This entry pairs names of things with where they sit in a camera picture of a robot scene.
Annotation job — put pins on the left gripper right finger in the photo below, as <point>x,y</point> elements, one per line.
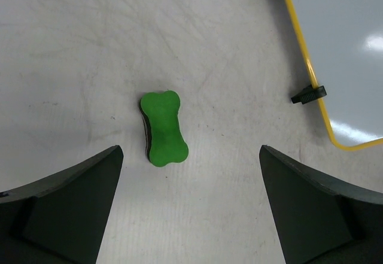
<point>320,218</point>

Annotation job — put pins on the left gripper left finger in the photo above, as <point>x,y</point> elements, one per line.
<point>61,218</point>

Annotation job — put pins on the green bone-shaped eraser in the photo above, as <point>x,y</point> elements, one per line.
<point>165,142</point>

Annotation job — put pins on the yellow framed whiteboard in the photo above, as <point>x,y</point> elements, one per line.
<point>341,43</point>

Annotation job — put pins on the black whiteboard clip lower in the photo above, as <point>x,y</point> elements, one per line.
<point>309,94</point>

